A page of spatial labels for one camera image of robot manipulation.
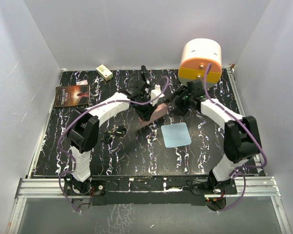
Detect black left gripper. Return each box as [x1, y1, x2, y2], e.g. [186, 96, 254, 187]
[133, 96, 156, 121]

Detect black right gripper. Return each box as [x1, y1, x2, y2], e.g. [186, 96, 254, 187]
[164, 85, 194, 116]

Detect pink glasses case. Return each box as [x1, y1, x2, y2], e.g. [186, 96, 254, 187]
[139, 103, 168, 129]

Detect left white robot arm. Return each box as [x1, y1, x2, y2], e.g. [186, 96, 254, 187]
[67, 83, 163, 195]

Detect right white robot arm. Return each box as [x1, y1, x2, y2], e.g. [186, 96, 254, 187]
[164, 80, 262, 194]

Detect black sunglasses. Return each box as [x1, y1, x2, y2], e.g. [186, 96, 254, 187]
[102, 125, 127, 144]

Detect light blue cleaning cloth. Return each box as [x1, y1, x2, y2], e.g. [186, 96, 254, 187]
[161, 122, 191, 148]

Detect round drawer cabinet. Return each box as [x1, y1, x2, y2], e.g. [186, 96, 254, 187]
[178, 38, 222, 88]

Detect black marker pen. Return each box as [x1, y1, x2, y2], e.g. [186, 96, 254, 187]
[141, 65, 150, 85]

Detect small cream box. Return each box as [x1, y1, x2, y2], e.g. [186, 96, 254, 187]
[96, 64, 113, 81]

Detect small pink card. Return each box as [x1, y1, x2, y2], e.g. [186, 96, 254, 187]
[76, 80, 88, 85]

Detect dark book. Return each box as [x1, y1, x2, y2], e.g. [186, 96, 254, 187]
[54, 84, 90, 108]

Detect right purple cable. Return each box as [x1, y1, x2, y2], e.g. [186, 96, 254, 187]
[204, 63, 268, 212]

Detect purple cable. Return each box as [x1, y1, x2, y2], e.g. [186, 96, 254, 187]
[204, 63, 268, 212]
[56, 76, 169, 213]

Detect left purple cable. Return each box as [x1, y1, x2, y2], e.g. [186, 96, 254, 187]
[56, 76, 169, 213]

